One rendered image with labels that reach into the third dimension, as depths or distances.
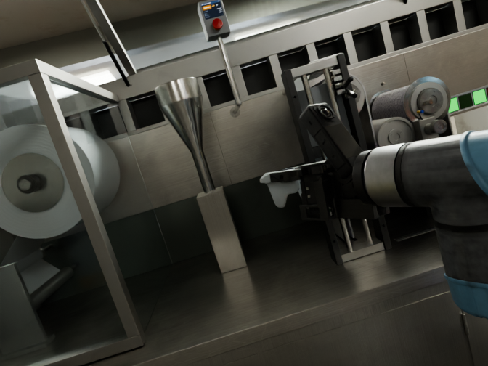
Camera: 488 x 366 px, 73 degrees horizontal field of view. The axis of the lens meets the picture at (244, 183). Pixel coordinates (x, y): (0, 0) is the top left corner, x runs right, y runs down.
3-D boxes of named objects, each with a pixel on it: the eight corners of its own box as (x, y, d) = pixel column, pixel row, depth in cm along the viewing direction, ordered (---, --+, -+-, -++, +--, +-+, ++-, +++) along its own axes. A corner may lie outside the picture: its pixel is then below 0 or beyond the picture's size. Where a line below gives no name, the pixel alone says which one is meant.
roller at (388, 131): (383, 161, 102) (373, 123, 100) (350, 157, 127) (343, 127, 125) (419, 149, 102) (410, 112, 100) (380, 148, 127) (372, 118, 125)
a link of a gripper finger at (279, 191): (254, 210, 56) (298, 208, 50) (247, 176, 56) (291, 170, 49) (266, 206, 59) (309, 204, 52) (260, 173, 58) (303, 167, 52)
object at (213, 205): (213, 279, 107) (156, 107, 99) (214, 263, 121) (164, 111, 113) (255, 266, 107) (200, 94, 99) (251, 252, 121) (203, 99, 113)
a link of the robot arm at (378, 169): (388, 146, 36) (425, 138, 41) (353, 152, 40) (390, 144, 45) (399, 213, 37) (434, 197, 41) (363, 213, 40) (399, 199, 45)
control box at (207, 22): (208, 35, 93) (197, -2, 92) (207, 43, 100) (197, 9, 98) (232, 29, 94) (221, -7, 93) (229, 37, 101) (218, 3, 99)
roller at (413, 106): (415, 125, 100) (407, 88, 99) (375, 128, 126) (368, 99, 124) (451, 114, 101) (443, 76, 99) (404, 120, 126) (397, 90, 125)
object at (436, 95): (446, 108, 99) (423, 117, 99) (441, 109, 101) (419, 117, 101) (440, 84, 98) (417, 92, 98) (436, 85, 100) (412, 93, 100)
